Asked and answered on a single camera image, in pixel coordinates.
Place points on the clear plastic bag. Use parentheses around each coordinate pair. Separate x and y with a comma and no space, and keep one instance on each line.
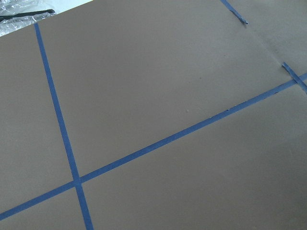
(17,14)

